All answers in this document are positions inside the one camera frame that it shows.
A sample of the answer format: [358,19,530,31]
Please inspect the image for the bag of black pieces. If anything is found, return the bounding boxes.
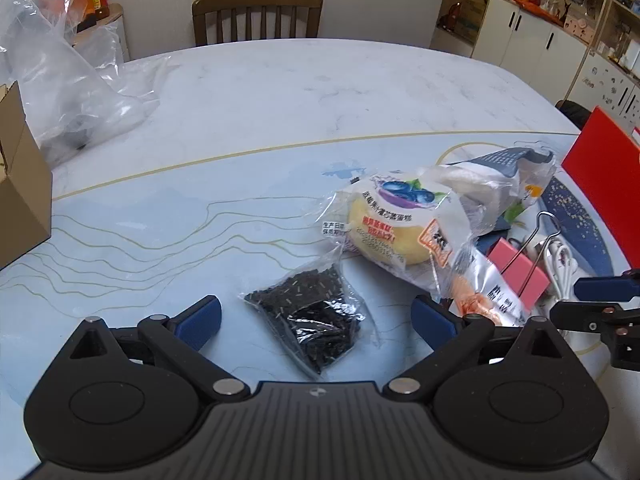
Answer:
[239,255,381,380]

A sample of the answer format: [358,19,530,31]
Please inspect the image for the brown wooden chair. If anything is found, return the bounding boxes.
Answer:
[192,0,324,47]

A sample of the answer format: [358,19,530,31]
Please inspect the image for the marble desktop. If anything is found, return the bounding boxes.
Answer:
[0,37,640,411]

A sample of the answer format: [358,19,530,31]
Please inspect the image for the red cardboard box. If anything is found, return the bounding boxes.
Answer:
[561,106,640,222]

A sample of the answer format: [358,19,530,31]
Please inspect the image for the silver chicken snack pouch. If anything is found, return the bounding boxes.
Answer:
[447,252,538,328]

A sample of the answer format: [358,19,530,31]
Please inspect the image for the yellow cake packet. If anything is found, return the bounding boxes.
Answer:
[320,167,482,302]

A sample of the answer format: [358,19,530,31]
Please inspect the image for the pink binder clip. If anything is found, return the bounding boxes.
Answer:
[487,212,562,308]

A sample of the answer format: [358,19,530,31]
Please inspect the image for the clear bun packet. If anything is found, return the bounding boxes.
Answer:
[435,146,557,236]

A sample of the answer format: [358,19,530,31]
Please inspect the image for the brown cardboard box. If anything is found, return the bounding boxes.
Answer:
[0,81,53,271]

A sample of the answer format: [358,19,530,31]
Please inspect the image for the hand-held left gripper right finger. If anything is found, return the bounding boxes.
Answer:
[381,295,577,403]

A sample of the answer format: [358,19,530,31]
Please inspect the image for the small white drawer cabinet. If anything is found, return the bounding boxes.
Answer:
[74,4,132,65]

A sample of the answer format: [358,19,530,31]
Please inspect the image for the tall white cabinet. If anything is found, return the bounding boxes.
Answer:
[472,0,640,128]

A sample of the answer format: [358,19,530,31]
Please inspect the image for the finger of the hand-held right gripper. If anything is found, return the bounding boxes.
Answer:
[574,270,640,303]
[549,300,640,371]

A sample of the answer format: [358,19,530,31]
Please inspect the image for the orange cloth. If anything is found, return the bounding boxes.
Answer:
[515,0,567,26]

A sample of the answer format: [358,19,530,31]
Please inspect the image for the clear plastic bag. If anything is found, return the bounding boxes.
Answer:
[0,0,162,166]

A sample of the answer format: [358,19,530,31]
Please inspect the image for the white cable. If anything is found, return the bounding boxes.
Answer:
[537,240,585,307]

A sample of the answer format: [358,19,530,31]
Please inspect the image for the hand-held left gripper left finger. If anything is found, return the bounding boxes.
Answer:
[64,295,252,403]

